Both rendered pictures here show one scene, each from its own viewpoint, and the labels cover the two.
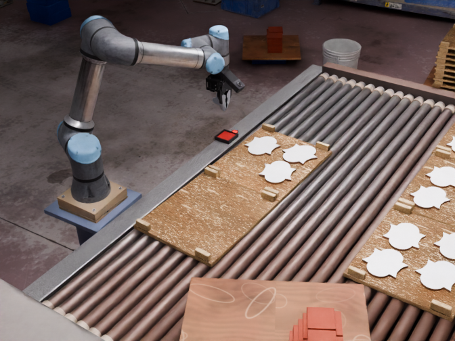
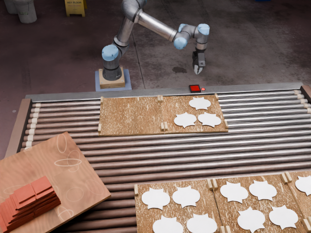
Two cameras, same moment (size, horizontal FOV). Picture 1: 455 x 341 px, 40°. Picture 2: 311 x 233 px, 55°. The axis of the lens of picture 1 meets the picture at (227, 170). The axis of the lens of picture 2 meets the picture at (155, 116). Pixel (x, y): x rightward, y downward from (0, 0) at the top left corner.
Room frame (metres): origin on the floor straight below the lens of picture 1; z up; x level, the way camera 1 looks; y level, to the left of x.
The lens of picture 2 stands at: (0.88, -1.06, 2.31)
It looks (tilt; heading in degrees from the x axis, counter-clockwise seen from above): 44 degrees down; 46
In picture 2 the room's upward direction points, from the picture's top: 3 degrees clockwise
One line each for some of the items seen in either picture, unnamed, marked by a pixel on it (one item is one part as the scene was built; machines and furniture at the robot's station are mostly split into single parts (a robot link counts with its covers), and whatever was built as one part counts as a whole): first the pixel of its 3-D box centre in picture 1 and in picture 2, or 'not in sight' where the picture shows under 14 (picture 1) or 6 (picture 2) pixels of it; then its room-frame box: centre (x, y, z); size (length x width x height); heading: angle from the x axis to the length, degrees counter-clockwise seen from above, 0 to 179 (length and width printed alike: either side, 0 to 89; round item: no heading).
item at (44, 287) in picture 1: (204, 163); (171, 94); (2.15, 0.09, 0.89); 2.08 x 0.09 x 0.06; 145
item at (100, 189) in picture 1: (89, 180); (111, 69); (1.93, 0.53, 0.97); 0.15 x 0.15 x 0.10
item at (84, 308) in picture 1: (238, 173); (175, 108); (2.06, -0.05, 0.90); 1.95 x 0.05 x 0.05; 145
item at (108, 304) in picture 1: (249, 176); (176, 113); (2.03, -0.09, 0.90); 1.95 x 0.05 x 0.05; 145
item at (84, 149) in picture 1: (84, 154); (110, 56); (1.94, 0.53, 1.09); 0.13 x 0.12 x 0.14; 26
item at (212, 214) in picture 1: (208, 214); (131, 115); (1.76, 0.08, 0.93); 0.41 x 0.35 x 0.02; 142
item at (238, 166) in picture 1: (269, 162); (192, 113); (2.09, -0.17, 0.93); 0.41 x 0.35 x 0.02; 143
